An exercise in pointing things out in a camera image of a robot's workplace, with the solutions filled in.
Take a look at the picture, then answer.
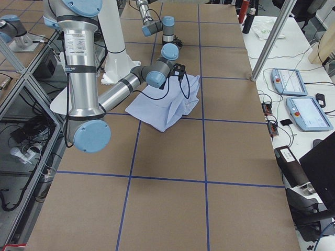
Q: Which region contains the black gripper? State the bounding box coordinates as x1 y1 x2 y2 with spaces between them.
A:
159 66 176 90

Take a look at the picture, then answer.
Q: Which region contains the light blue striped shirt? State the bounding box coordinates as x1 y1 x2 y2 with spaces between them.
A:
125 74 200 132

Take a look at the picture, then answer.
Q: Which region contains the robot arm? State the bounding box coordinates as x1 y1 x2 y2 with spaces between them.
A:
43 1 179 153
135 0 175 44

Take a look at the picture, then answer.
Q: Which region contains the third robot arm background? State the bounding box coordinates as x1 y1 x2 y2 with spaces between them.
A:
1 14 39 53

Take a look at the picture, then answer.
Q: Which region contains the black water bottle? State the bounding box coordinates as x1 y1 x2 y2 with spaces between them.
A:
242 8 256 34

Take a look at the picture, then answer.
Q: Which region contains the red cylinder bottle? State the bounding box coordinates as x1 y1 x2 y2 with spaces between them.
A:
238 0 250 24

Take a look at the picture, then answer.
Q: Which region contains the orange terminal block strip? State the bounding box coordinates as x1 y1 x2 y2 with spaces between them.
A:
261 102 278 138

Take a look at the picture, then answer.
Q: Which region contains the upper blue teach pendant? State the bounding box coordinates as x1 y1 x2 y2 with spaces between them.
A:
271 69 308 96

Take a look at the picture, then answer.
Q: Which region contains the blue teach pendant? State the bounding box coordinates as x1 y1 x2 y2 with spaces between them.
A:
286 96 333 132
271 69 308 96

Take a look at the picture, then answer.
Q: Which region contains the small black square pad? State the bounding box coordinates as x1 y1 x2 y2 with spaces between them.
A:
280 119 293 126

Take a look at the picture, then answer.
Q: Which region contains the white plastic chair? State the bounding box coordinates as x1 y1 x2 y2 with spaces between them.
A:
50 87 72 115

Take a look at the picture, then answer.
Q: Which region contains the lower blue teach pendant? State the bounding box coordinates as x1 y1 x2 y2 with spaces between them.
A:
286 96 333 132

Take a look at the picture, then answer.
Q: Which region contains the brown cylinder white label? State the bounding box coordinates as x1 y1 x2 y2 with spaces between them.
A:
274 146 309 187

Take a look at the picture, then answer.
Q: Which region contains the black monitor near right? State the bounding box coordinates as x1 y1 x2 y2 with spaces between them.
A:
299 133 334 209

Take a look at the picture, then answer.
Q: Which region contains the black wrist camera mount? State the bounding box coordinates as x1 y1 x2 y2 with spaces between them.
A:
171 63 186 83
171 36 183 50

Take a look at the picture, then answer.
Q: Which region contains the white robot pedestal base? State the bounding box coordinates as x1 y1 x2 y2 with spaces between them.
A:
98 0 141 85

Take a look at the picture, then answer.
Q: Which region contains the aluminium frame post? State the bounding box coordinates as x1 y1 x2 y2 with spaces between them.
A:
250 0 297 82

